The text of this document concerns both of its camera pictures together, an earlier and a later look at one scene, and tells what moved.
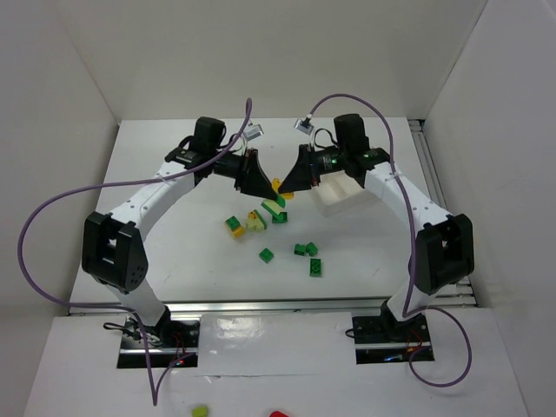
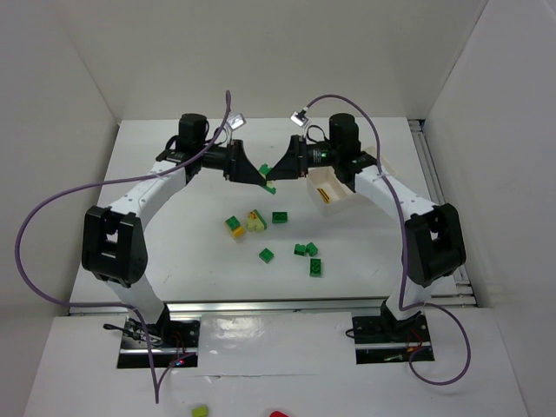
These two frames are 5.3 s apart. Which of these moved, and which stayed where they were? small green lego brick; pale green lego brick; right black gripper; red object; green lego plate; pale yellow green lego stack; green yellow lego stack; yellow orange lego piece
Moved: green lego plate; yellow orange lego piece; right black gripper; pale green lego brick
Stayed: green yellow lego stack; small green lego brick; red object; pale yellow green lego stack
